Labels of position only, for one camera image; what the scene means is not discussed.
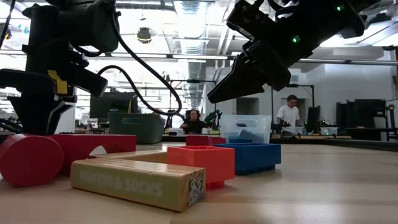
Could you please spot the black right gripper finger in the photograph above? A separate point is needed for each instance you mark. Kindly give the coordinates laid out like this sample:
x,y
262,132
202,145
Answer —
x,y
242,82

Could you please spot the small white box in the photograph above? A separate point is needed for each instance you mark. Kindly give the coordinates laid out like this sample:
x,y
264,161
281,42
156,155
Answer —
x,y
175,132

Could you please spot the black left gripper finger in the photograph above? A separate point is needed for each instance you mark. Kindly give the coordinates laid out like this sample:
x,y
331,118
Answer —
x,y
60,116
31,115

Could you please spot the black ceiling dome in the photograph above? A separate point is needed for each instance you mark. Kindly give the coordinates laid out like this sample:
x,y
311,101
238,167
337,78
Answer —
x,y
144,35

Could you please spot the person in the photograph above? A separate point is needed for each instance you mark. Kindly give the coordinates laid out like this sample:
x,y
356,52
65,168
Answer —
x,y
194,126
289,113

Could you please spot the overhead light beam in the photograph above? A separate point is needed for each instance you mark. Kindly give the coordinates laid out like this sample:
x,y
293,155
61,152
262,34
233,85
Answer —
x,y
186,57

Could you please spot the silver ventilation duct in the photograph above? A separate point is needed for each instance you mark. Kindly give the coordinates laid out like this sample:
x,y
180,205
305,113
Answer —
x,y
191,25

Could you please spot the black shelf unit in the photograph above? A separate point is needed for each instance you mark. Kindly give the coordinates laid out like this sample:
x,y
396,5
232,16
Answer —
x,y
360,115

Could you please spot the black computer monitor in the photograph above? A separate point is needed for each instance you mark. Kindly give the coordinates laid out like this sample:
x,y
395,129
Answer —
x,y
115,105

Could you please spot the plain wooden block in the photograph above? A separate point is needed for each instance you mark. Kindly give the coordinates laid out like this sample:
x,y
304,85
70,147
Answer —
x,y
136,156

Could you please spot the green plastic bin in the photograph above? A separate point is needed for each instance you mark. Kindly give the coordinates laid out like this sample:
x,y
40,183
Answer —
x,y
136,129

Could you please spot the orange hollow toy brick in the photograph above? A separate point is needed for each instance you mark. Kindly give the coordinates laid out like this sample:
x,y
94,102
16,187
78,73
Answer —
x,y
202,165

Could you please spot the red cylinder block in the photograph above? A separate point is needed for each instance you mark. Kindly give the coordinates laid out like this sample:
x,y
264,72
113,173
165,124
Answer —
x,y
29,161

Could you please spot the yellow tape piece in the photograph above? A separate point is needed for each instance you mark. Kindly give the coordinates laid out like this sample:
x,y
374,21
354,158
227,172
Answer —
x,y
59,85

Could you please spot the red arch block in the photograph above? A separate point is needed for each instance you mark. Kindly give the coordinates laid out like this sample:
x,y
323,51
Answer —
x,y
77,144

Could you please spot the wooden block with cat print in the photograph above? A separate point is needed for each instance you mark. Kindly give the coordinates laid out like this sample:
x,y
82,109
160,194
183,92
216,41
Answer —
x,y
124,183

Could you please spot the clear plastic bin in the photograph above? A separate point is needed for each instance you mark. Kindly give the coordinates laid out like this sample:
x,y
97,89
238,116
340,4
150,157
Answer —
x,y
230,123

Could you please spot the black background robot arm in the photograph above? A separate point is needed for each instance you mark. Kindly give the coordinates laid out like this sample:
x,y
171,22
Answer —
x,y
169,123
214,118

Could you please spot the black upright monitor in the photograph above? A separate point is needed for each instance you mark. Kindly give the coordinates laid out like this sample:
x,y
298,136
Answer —
x,y
313,119

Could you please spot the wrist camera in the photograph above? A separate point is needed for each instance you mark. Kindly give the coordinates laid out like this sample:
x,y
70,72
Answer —
x,y
248,18
91,82

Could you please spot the white column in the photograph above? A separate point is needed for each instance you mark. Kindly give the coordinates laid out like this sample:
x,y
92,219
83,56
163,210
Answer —
x,y
68,124

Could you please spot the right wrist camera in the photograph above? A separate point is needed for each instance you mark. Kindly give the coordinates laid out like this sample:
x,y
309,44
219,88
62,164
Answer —
x,y
248,18

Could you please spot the long red rectangular block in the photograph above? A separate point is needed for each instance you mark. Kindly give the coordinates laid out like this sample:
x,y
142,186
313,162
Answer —
x,y
199,140

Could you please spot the small clear container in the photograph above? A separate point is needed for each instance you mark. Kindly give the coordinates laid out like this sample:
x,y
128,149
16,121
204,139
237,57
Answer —
x,y
329,131

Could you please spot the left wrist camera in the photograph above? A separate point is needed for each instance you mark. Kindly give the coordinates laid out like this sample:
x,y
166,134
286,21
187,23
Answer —
x,y
91,82

